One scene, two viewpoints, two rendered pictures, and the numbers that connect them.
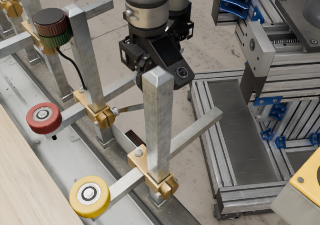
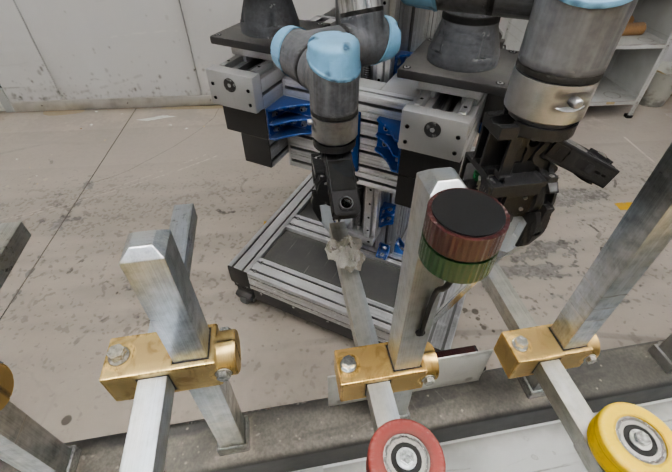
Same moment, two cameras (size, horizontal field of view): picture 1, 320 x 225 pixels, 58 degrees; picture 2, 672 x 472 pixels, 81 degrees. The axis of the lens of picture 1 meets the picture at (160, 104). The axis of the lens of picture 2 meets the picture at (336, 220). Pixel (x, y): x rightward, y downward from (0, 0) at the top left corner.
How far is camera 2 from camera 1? 63 cm
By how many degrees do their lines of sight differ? 40
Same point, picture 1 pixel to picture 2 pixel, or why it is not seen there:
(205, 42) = not seen: hidden behind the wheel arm
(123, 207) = (499, 455)
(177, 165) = not seen: hidden behind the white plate
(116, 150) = (420, 401)
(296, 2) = (419, 63)
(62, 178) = not seen: outside the picture
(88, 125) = (338, 425)
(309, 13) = (459, 62)
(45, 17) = (472, 217)
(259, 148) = (391, 270)
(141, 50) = (530, 173)
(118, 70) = (92, 365)
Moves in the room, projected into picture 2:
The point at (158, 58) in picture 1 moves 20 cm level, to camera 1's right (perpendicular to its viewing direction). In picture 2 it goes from (585, 156) to (603, 88)
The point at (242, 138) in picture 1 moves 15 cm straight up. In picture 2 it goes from (369, 277) to (371, 250)
